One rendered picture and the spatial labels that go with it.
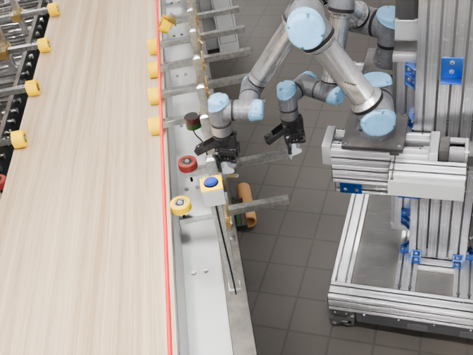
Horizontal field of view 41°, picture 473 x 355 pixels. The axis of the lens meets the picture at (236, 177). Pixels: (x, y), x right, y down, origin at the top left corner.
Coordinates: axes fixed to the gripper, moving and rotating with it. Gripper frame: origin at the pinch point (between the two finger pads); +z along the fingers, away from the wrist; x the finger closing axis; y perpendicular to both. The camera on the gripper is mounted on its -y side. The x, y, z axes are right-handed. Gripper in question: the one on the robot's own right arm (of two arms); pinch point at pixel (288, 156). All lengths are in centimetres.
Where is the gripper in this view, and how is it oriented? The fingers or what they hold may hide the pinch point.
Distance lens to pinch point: 267.2
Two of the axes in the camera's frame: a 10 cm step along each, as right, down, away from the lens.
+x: -1.1, -6.3, 7.7
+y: 9.8, -1.9, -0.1
